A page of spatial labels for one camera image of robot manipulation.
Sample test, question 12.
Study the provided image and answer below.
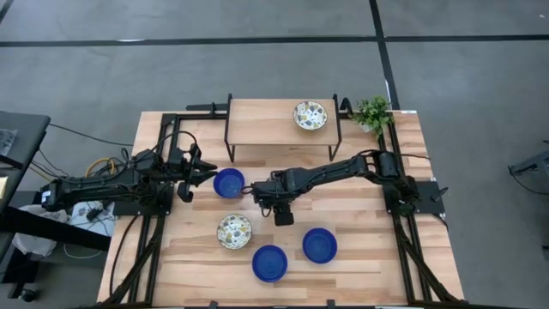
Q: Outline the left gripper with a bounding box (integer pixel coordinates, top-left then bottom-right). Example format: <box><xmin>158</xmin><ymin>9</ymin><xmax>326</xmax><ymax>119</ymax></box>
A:
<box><xmin>183</xmin><ymin>142</ymin><xmax>219</xmax><ymax>186</ymax></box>

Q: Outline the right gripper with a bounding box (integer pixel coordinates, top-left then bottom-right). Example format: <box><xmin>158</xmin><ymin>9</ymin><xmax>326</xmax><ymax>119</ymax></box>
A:
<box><xmin>242</xmin><ymin>178</ymin><xmax>298</xmax><ymax>208</ymax></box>

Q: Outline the blue plastic mini bowl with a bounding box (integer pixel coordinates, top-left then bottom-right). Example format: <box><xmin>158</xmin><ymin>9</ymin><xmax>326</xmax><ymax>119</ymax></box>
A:
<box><xmin>251</xmin><ymin>245</ymin><xmax>289</xmax><ymax>283</ymax></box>
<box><xmin>213</xmin><ymin>167</ymin><xmax>246</xmax><ymax>200</ymax></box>
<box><xmin>302</xmin><ymin>227</ymin><xmax>339</xmax><ymax>264</ymax></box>

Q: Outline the yellow-grey patterned ceramic bowl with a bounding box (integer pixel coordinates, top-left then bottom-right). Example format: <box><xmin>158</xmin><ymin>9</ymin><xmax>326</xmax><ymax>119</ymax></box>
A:
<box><xmin>216</xmin><ymin>213</ymin><xmax>253</xmax><ymax>251</ymax></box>
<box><xmin>293</xmin><ymin>100</ymin><xmax>329</xmax><ymax>131</ymax></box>

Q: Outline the wooden shelf with black legs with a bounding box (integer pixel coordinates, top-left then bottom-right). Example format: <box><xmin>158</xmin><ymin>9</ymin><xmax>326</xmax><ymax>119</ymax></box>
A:
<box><xmin>223</xmin><ymin>93</ymin><xmax>343</xmax><ymax>163</ymax></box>

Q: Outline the white power strip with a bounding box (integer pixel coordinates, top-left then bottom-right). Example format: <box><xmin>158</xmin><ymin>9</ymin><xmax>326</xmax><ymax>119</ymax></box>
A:
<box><xmin>69</xmin><ymin>200</ymin><xmax>116</xmax><ymax>238</ymax></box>

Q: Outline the small green potted plant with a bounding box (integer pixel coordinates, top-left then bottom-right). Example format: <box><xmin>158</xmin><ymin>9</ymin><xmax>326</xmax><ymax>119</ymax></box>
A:
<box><xmin>349</xmin><ymin>94</ymin><xmax>395</xmax><ymax>141</ymax></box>

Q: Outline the black metal floor beam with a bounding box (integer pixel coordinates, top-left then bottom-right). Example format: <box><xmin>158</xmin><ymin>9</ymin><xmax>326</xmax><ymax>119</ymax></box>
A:
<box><xmin>0</xmin><ymin>205</ymin><xmax>112</xmax><ymax>252</ymax></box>

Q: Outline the black side desk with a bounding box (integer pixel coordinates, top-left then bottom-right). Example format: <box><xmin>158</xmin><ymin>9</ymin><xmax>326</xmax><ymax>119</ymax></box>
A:
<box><xmin>0</xmin><ymin>110</ymin><xmax>51</xmax><ymax>215</ymax></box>

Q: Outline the white plastic bag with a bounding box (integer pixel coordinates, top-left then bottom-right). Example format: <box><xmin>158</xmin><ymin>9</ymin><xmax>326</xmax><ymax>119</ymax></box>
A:
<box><xmin>11</xmin><ymin>204</ymin><xmax>69</xmax><ymax>258</ymax></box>

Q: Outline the grey printed paper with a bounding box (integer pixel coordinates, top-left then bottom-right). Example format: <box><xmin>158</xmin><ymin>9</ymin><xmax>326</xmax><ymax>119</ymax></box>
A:
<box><xmin>0</xmin><ymin>129</ymin><xmax>18</xmax><ymax>156</ymax></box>

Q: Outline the black stand base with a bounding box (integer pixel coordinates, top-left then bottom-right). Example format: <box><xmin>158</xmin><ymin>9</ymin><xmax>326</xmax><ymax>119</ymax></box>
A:
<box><xmin>508</xmin><ymin>139</ymin><xmax>549</xmax><ymax>184</ymax></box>

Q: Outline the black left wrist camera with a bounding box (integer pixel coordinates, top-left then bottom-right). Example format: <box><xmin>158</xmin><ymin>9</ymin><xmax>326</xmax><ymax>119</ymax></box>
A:
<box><xmin>177</xmin><ymin>182</ymin><xmax>195</xmax><ymax>203</ymax></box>

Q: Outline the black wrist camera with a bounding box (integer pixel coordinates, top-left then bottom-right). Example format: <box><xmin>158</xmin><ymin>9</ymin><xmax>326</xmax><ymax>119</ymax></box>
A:
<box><xmin>273</xmin><ymin>204</ymin><xmax>295</xmax><ymax>227</ymax></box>
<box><xmin>177</xmin><ymin>182</ymin><xmax>195</xmax><ymax>203</ymax></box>

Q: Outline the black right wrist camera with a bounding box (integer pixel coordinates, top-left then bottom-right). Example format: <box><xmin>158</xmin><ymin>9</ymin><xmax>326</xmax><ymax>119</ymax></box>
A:
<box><xmin>273</xmin><ymin>204</ymin><xmax>295</xmax><ymax>227</ymax></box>

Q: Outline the black aluminium rig frame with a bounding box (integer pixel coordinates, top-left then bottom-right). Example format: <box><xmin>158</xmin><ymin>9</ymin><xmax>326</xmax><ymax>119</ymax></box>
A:
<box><xmin>100</xmin><ymin>101</ymin><xmax>464</xmax><ymax>308</ymax></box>

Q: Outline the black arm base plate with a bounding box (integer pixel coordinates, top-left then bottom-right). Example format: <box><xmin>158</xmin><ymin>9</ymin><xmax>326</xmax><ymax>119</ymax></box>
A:
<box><xmin>113</xmin><ymin>184</ymin><xmax>175</xmax><ymax>217</ymax></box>
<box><xmin>385</xmin><ymin>179</ymin><xmax>449</xmax><ymax>215</ymax></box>

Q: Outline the yellow cable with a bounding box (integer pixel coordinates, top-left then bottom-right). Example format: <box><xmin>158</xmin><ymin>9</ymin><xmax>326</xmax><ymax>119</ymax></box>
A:
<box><xmin>84</xmin><ymin>157</ymin><xmax>116</xmax><ymax>179</ymax></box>

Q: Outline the white cable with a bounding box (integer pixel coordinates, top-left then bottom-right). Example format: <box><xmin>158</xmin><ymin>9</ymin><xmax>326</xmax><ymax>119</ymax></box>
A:
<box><xmin>63</xmin><ymin>243</ymin><xmax>105</xmax><ymax>260</ymax></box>

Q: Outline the thin black floor cable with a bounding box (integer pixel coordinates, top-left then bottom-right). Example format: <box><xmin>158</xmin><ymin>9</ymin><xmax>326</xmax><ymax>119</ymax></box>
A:
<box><xmin>510</xmin><ymin>171</ymin><xmax>549</xmax><ymax>197</ymax></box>

